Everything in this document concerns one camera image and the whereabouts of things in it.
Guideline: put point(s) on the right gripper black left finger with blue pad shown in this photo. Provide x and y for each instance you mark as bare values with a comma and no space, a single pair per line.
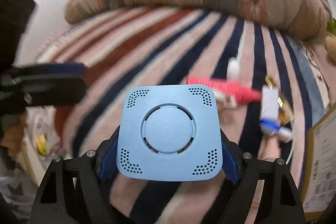
76,190

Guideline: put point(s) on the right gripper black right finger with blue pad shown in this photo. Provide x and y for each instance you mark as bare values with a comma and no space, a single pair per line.
248,177

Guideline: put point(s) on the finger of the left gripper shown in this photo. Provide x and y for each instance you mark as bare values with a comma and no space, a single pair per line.
51,68
47,91

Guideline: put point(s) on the blue white contact lens case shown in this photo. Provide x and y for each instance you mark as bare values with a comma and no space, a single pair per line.
271,128

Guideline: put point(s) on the gold rectangular bar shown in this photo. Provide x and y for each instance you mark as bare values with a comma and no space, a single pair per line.
285,113

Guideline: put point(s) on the white adapter with cable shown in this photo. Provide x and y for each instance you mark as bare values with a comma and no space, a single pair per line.
270,103

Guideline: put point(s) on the light blue square device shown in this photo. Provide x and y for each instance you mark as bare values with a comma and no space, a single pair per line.
170,133

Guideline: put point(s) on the small white bottle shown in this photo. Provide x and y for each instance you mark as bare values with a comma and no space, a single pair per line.
233,70

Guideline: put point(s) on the cardboard box with labels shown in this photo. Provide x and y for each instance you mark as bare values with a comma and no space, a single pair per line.
318,187

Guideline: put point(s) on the striped pink navy blanket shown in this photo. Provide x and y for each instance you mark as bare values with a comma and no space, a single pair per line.
124,49

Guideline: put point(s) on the red plastic object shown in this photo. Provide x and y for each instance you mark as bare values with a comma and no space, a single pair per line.
241,94

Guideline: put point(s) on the yellow plush toy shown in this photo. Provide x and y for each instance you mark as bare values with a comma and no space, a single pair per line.
330,44

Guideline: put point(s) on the green plush toy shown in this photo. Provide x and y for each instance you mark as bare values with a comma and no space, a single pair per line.
331,26

